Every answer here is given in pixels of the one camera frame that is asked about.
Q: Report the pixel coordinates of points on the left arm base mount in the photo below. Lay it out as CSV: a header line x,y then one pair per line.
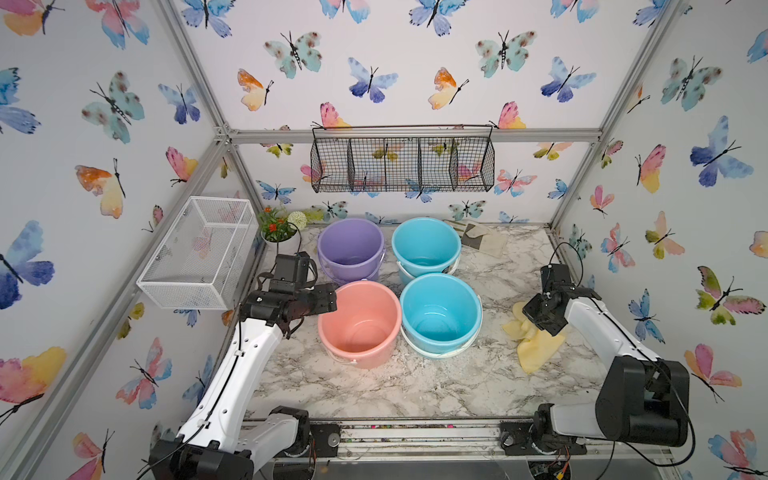
x,y
323,441

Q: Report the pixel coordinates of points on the aluminium front rail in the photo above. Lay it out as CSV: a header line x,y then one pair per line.
x,y
360,439

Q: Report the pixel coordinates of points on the teal plastic bucket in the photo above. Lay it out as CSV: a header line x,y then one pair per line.
x,y
442,315
425,245

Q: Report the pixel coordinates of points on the beige patterned folded cloth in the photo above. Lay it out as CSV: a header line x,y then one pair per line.
x,y
480,238

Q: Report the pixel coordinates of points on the black wire wall basket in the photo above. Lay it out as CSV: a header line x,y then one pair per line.
x,y
406,159

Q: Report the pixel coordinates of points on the pink plastic bucket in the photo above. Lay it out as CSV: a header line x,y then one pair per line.
x,y
363,331

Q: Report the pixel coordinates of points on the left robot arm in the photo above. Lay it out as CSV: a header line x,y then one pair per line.
x,y
225,402

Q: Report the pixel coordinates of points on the purple plastic bucket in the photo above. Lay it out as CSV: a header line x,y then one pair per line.
x,y
351,250

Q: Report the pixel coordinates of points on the potted flower plant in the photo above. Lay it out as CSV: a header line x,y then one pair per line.
x,y
282,228

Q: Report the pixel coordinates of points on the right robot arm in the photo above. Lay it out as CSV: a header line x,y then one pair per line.
x,y
644,399

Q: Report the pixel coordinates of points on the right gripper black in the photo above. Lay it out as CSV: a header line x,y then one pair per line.
x,y
529,310

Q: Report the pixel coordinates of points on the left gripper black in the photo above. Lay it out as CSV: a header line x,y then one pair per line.
x,y
328,298

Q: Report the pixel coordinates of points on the white wire mesh basket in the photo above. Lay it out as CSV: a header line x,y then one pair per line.
x,y
200,260

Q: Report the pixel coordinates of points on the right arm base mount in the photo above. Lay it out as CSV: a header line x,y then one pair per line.
x,y
524,438

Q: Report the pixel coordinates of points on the yellow microfiber cloth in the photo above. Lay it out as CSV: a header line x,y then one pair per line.
x,y
535,347

